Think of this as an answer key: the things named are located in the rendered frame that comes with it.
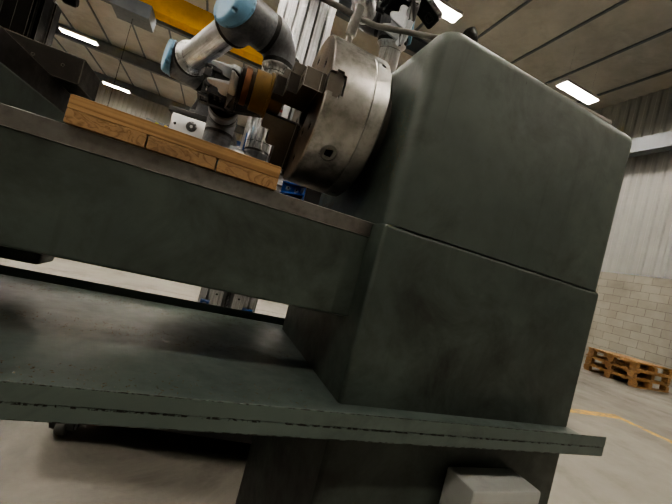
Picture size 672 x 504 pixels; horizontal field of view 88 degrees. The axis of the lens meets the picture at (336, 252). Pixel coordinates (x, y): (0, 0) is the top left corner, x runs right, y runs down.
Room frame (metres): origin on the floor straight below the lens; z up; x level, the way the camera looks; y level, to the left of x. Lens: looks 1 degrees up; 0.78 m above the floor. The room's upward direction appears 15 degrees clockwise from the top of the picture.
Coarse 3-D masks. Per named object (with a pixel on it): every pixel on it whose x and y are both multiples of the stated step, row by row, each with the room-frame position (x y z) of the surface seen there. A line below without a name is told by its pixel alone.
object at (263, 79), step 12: (252, 72) 0.68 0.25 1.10; (264, 72) 0.69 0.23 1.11; (240, 84) 0.67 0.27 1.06; (252, 84) 0.68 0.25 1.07; (264, 84) 0.68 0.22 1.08; (240, 96) 0.69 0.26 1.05; (252, 96) 0.69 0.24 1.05; (264, 96) 0.69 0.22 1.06; (252, 108) 0.71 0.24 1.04; (264, 108) 0.70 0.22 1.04; (276, 108) 0.72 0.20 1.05
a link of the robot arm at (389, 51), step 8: (384, 16) 1.28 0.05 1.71; (376, 32) 1.32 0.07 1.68; (384, 32) 1.30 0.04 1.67; (384, 40) 1.31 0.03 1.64; (392, 40) 1.30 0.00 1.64; (408, 40) 1.32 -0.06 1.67; (384, 48) 1.33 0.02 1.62; (392, 48) 1.32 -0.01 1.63; (400, 48) 1.33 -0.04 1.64; (384, 56) 1.33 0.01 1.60; (392, 56) 1.33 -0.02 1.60; (392, 64) 1.34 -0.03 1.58; (392, 72) 1.35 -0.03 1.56
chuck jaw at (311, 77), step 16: (288, 80) 0.67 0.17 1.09; (304, 80) 0.62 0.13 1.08; (320, 80) 0.63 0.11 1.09; (336, 80) 0.62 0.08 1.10; (272, 96) 0.69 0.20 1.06; (288, 96) 0.67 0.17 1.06; (304, 96) 0.66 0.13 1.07; (320, 96) 0.65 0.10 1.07; (336, 96) 0.62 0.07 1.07; (304, 112) 0.72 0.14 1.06
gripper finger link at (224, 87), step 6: (234, 72) 0.66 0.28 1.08; (210, 78) 0.68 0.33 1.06; (234, 78) 0.67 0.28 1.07; (216, 84) 0.70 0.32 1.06; (222, 84) 0.69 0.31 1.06; (228, 84) 0.69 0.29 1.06; (234, 84) 0.68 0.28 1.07; (222, 90) 0.72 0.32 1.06; (228, 90) 0.70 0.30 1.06; (234, 90) 0.70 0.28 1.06
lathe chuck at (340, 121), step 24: (336, 48) 0.63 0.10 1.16; (360, 48) 0.69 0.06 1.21; (336, 72) 0.62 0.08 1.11; (360, 72) 0.64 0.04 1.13; (360, 96) 0.63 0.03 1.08; (312, 120) 0.66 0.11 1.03; (336, 120) 0.63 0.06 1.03; (360, 120) 0.64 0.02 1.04; (312, 144) 0.65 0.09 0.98; (336, 144) 0.65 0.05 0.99; (288, 168) 0.76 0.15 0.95; (312, 168) 0.69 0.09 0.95; (336, 168) 0.69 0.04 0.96
